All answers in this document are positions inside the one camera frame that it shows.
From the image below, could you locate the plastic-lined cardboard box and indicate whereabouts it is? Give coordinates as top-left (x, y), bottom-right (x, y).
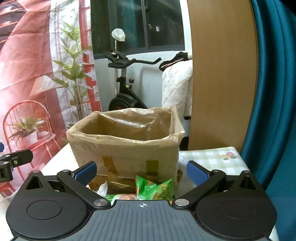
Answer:
top-left (66, 105), bottom-right (185, 186)

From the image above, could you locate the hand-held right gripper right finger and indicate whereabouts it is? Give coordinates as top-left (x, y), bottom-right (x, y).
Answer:
top-left (174, 160), bottom-right (262, 208)

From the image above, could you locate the printed backdrop cloth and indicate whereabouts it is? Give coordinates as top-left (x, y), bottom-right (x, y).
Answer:
top-left (0, 0), bottom-right (102, 204)

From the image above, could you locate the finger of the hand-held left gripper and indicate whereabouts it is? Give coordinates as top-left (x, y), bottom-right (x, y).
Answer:
top-left (0, 142), bottom-right (33, 166)

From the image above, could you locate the black exercise bike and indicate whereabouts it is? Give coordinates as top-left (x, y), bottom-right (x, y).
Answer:
top-left (103, 50), bottom-right (162, 112)

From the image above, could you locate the white quilted blanket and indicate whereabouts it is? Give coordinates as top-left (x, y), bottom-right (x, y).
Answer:
top-left (161, 61), bottom-right (193, 117)

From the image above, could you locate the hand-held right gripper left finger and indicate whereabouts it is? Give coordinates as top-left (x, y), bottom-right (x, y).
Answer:
top-left (24, 161), bottom-right (112, 208)

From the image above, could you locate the wooden panel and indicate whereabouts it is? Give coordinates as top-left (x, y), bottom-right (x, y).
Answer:
top-left (186, 0), bottom-right (258, 152)

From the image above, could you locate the teal curtain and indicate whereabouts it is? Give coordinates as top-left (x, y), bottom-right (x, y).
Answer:
top-left (240, 0), bottom-right (296, 241)

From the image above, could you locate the green snack packet orange window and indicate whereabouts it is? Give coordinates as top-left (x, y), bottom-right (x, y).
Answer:
top-left (105, 194), bottom-right (137, 205)

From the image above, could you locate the black cloth with pink trim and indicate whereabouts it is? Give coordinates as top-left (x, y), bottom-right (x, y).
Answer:
top-left (159, 52), bottom-right (189, 71)

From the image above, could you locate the white crumpled wrapper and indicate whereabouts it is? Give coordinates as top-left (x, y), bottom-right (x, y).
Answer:
top-left (96, 181), bottom-right (109, 198)

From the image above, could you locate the green snack packet orange print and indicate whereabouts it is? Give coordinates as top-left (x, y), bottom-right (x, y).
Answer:
top-left (135, 175), bottom-right (174, 202)

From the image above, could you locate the dark framed window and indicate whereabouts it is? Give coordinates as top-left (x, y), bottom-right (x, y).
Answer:
top-left (90, 0), bottom-right (185, 55)

